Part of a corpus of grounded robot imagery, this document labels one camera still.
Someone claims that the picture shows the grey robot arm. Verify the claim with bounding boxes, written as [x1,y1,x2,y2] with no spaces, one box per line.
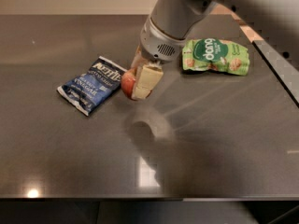
[132,0,299,97]

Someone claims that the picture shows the blue kettle chip bag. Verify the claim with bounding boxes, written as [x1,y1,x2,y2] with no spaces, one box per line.
[57,56,126,117]

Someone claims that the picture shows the green dang snack bag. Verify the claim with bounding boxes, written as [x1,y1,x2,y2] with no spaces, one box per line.
[181,38,250,76]

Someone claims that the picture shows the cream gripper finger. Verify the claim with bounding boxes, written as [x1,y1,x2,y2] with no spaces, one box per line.
[132,63,164,100]
[131,47,144,68]

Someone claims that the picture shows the red apple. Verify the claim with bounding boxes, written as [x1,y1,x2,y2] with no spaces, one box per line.
[120,66,153,102]

